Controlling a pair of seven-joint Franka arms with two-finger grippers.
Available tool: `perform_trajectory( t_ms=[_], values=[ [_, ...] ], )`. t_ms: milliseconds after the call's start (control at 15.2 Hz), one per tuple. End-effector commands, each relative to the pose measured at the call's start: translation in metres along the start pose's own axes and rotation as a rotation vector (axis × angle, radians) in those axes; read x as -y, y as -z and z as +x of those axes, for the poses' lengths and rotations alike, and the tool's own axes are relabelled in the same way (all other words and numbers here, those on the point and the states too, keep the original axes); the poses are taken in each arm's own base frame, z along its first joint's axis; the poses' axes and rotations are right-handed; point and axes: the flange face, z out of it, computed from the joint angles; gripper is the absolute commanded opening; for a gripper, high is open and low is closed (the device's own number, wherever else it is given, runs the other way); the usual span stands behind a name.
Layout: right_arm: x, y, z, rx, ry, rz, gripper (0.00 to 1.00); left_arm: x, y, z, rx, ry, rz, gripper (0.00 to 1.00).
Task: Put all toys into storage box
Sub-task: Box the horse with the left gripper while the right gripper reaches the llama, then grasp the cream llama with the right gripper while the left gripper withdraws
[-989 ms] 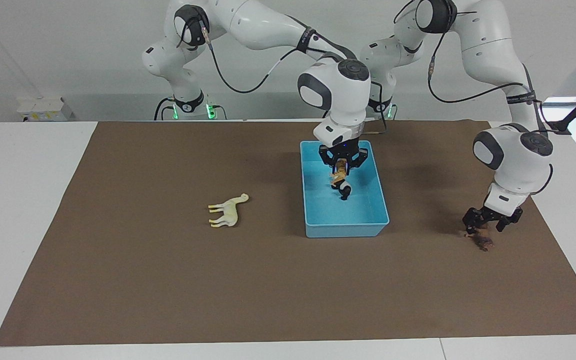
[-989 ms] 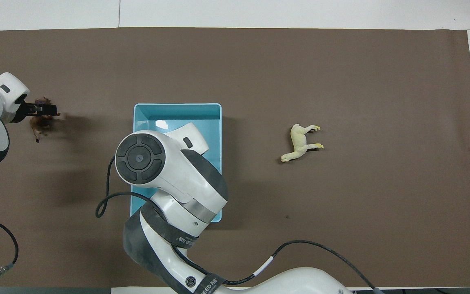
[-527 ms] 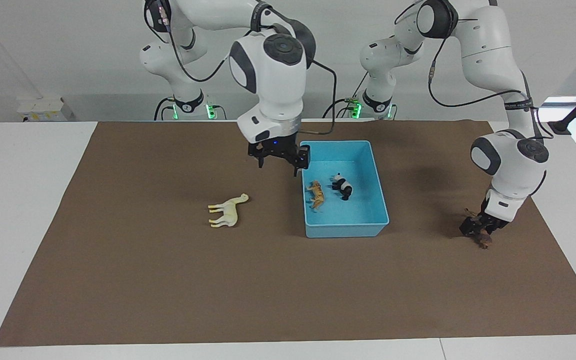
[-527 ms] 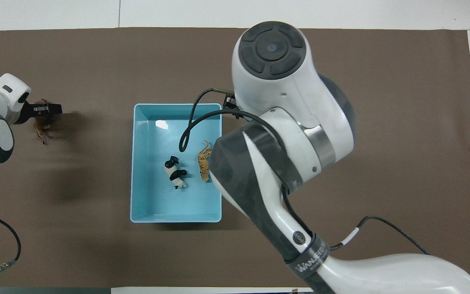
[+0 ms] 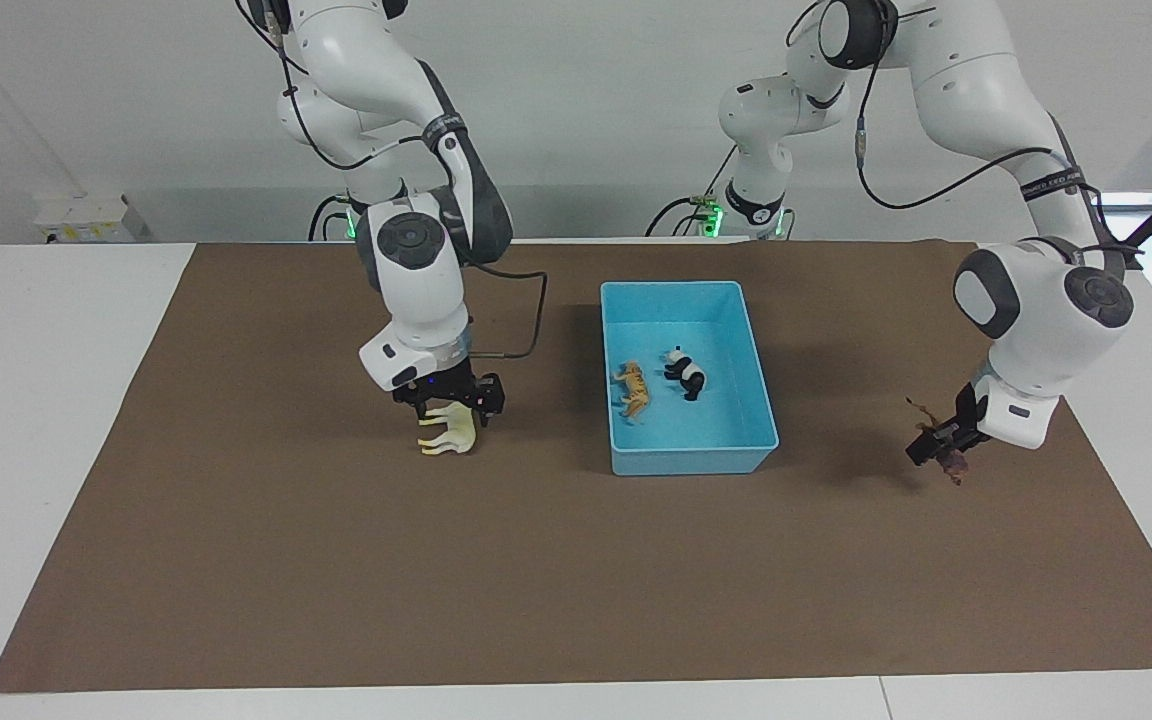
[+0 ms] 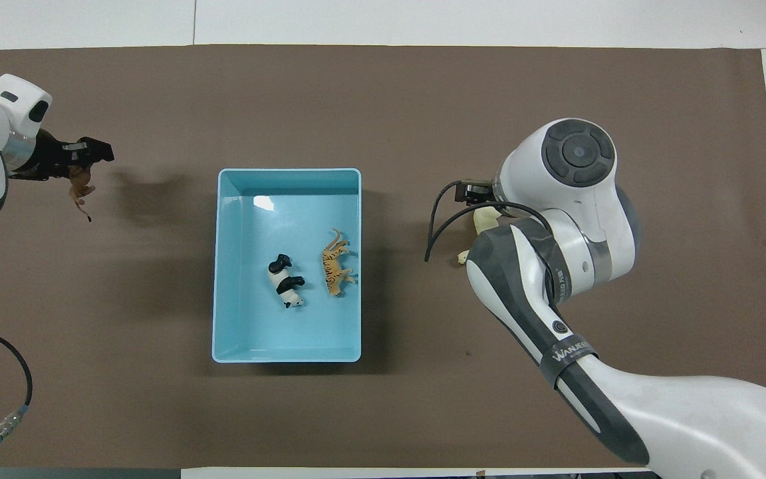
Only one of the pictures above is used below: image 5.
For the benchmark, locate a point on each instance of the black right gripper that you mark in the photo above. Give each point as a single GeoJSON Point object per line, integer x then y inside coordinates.
{"type": "Point", "coordinates": [441, 388]}

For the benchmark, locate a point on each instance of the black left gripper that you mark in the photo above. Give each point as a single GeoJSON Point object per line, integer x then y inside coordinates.
{"type": "Point", "coordinates": [969, 415]}

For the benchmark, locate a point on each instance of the cream camel toy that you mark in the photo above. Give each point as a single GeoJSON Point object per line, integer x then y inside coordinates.
{"type": "Point", "coordinates": [454, 430]}

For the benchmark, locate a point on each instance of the brown lion toy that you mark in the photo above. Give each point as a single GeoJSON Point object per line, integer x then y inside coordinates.
{"type": "Point", "coordinates": [954, 463]}

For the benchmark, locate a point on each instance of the orange tiger toy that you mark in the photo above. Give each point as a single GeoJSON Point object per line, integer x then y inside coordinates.
{"type": "Point", "coordinates": [634, 390]}

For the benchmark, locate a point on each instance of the black white panda toy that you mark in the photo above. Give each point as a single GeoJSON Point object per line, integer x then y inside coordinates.
{"type": "Point", "coordinates": [691, 375]}

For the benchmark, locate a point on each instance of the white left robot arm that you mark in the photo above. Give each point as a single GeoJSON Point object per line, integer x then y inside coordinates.
{"type": "Point", "coordinates": [1036, 310]}

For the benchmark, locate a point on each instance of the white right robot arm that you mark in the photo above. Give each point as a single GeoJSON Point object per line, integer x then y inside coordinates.
{"type": "Point", "coordinates": [416, 290]}

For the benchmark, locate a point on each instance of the blue plastic storage box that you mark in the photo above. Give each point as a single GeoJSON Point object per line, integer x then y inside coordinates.
{"type": "Point", "coordinates": [716, 430]}

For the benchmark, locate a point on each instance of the brown table mat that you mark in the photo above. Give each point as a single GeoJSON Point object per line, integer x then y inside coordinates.
{"type": "Point", "coordinates": [436, 560]}

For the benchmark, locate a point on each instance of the white power strip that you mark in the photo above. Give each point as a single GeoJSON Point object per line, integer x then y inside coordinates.
{"type": "Point", "coordinates": [86, 218]}

